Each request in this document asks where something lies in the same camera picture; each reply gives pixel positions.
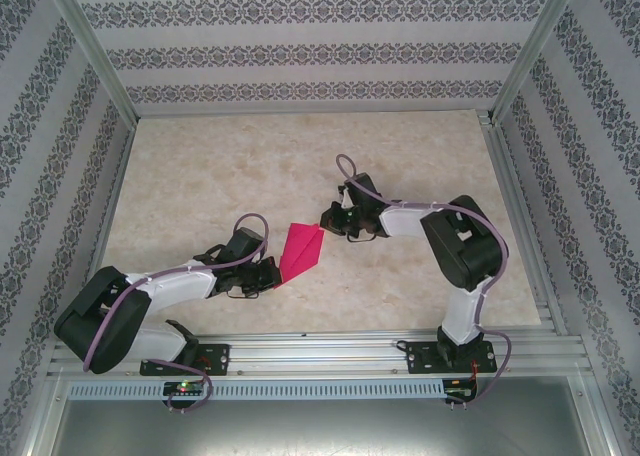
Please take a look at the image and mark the pink paper sheet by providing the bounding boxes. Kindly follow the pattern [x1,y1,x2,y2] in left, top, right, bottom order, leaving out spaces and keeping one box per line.
[272,222,325,291]

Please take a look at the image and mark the grey sheet metal panel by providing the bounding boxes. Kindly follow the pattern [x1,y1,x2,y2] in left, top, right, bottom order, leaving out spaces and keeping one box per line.
[19,375,619,456]

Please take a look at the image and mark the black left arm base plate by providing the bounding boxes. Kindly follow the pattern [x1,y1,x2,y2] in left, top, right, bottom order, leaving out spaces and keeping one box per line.
[139,343,232,377]

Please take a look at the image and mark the aluminium mounting rail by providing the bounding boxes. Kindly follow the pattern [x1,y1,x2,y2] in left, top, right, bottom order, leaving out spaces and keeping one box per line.
[47,329,594,378]

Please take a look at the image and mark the slotted grey cable duct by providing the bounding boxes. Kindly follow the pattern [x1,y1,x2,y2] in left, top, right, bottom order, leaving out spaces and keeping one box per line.
[67,378,447,402]

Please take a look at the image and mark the aluminium side rail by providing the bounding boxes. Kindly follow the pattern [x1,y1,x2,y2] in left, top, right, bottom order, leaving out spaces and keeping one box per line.
[68,118,137,341]
[477,110,569,335]

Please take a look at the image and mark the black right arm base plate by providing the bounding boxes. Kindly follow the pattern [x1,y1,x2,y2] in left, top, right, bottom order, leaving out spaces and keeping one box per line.
[405,340,497,376]

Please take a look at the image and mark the aluminium frame post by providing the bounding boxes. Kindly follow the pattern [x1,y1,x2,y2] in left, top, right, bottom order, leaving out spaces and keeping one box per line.
[42,0,139,122]
[489,0,584,122]

